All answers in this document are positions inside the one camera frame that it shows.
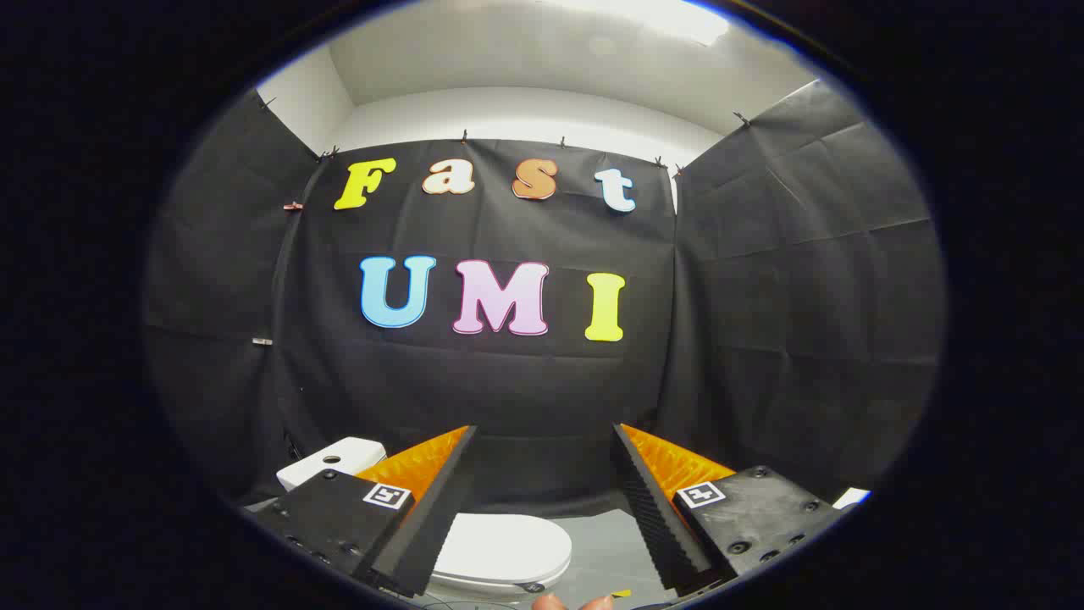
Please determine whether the black backdrop cloth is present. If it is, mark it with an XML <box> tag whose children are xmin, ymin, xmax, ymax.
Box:
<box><xmin>144</xmin><ymin>80</ymin><xmax>945</xmax><ymax>519</ymax></box>

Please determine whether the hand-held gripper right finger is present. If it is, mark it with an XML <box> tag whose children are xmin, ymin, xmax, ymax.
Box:
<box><xmin>611</xmin><ymin>423</ymin><xmax>846</xmax><ymax>596</ymax></box>

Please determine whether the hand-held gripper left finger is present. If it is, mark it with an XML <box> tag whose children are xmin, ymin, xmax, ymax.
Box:
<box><xmin>252</xmin><ymin>425</ymin><xmax>480</xmax><ymax>599</ymax></box>

